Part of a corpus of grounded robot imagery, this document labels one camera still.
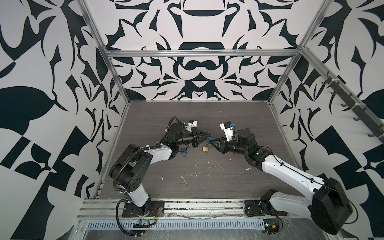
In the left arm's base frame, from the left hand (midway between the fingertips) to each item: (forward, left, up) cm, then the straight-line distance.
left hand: (213, 132), depth 76 cm
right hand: (-3, +1, -3) cm, 5 cm away
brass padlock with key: (+2, +2, -22) cm, 22 cm away
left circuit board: (-35, +34, -19) cm, 52 cm away
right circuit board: (-38, -25, -24) cm, 51 cm away
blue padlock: (-2, +1, -3) cm, 4 cm away
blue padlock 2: (+2, +15, -22) cm, 27 cm away
